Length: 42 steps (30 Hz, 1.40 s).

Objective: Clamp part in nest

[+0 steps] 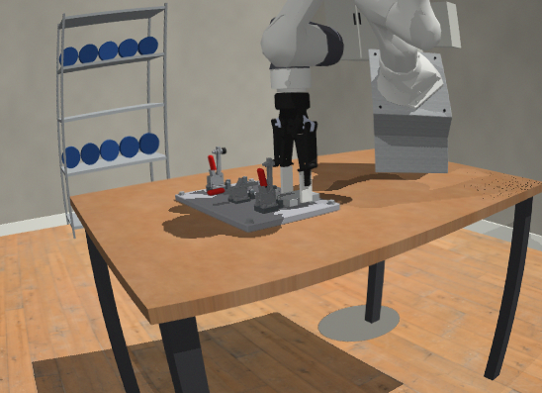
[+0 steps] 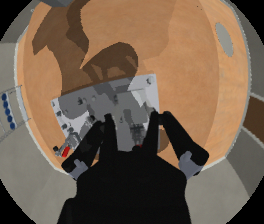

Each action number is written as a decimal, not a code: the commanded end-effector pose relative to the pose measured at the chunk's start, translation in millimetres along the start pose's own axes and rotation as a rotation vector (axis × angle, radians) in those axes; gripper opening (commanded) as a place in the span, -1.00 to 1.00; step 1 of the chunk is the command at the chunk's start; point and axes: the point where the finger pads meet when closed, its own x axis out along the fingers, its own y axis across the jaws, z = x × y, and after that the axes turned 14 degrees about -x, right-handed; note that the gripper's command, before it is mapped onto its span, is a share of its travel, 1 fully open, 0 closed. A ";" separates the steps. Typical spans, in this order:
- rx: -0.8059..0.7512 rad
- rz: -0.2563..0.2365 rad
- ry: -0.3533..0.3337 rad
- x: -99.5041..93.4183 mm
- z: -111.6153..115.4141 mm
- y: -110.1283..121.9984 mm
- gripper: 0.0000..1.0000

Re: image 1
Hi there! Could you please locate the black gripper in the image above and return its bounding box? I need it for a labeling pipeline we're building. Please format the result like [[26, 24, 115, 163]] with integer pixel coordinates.
[[271, 92, 317, 203]]

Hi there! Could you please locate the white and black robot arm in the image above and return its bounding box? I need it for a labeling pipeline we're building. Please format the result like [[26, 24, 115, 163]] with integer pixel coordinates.
[[261, 0, 443, 109]]

